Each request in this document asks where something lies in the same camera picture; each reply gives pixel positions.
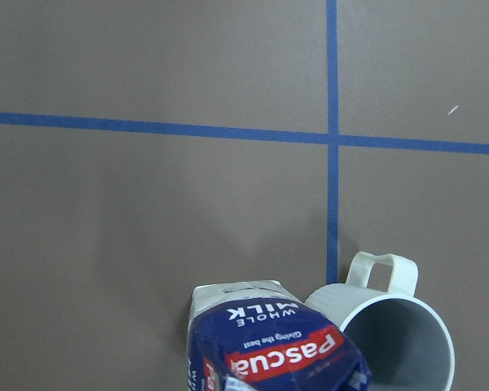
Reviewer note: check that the blue white milk carton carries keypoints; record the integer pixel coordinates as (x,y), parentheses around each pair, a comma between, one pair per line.
(258,336)

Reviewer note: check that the white mug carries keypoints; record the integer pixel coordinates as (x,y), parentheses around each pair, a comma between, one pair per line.
(406,344)

